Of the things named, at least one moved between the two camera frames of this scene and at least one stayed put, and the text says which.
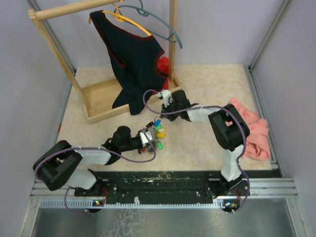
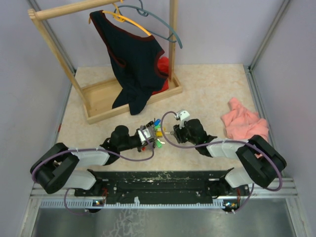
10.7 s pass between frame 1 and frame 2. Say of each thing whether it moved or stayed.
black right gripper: moved
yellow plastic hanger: stayed
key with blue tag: stayed
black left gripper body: stayed
